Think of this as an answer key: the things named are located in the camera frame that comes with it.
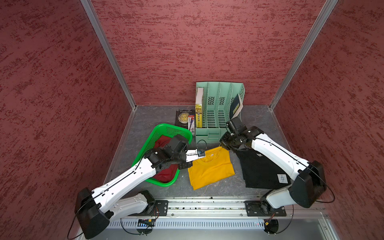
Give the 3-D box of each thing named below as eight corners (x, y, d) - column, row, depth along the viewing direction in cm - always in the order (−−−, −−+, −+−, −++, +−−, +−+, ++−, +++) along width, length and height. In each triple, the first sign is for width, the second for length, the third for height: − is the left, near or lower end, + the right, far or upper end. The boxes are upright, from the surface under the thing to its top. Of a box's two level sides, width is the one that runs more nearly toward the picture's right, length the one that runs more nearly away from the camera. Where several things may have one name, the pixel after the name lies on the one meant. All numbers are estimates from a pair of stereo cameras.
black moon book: (174, 128, 108) (174, 126, 107) (176, 110, 119) (176, 109, 118) (194, 128, 108) (194, 126, 107) (194, 111, 120) (194, 109, 118)
